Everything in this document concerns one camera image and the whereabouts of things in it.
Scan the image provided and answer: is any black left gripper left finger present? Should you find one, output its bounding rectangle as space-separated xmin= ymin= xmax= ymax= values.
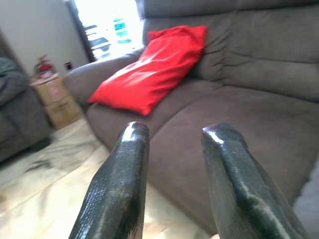
xmin=68 ymin=121 xmax=151 ymax=239

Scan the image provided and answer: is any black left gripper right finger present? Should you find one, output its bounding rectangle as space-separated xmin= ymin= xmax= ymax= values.
xmin=200 ymin=121 xmax=310 ymax=239

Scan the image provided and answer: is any dark grey fabric sofa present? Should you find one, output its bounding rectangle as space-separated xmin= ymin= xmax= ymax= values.
xmin=63 ymin=0 xmax=319 ymax=230

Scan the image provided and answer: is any red pillow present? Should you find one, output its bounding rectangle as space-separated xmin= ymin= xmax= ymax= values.
xmin=88 ymin=24 xmax=208 ymax=117

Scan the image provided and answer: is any brown cardboard box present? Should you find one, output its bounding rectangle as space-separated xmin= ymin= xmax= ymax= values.
xmin=31 ymin=74 xmax=83 ymax=130

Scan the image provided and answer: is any grey armchair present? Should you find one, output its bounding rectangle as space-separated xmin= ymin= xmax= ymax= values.
xmin=0 ymin=57 xmax=53 ymax=162

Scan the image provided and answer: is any red fire extinguisher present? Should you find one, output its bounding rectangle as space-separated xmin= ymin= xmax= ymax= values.
xmin=34 ymin=54 xmax=54 ymax=75

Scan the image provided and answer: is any dark window frame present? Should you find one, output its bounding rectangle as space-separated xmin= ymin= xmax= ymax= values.
xmin=66 ymin=0 xmax=97 ymax=63

